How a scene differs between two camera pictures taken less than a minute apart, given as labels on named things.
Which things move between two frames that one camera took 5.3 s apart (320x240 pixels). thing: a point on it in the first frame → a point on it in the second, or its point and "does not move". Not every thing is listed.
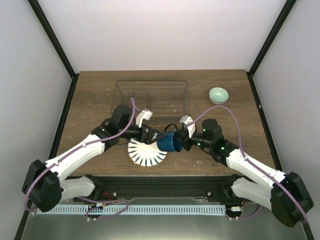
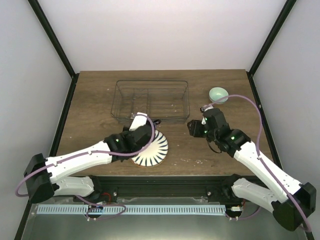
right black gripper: (184, 137) → (194, 131)
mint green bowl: (218, 95) does not move
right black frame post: (279, 20) does not move
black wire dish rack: (166, 100) does not move
